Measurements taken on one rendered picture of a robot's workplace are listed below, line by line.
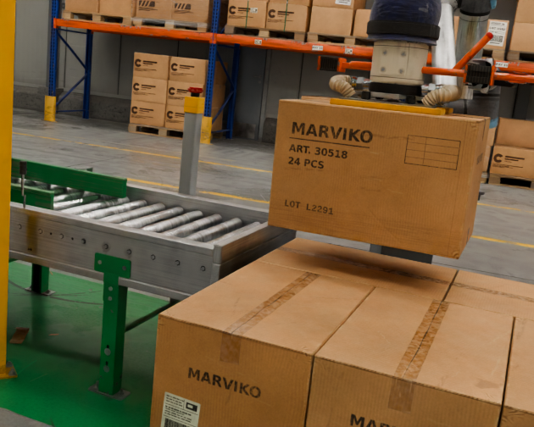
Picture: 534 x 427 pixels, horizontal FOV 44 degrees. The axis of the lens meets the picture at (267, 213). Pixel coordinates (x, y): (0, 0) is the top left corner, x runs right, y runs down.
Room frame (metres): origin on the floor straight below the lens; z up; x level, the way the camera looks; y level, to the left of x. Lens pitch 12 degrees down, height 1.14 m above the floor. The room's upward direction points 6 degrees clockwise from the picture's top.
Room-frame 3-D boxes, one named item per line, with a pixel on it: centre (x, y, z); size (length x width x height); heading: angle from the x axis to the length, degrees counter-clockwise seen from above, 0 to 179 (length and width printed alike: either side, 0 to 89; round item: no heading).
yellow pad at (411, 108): (2.08, -0.33, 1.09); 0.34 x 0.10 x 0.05; 69
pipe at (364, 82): (2.17, -0.36, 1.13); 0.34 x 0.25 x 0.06; 69
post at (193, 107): (2.96, 0.37, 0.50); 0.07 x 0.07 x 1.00; 69
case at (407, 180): (2.16, -0.35, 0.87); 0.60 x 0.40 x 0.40; 69
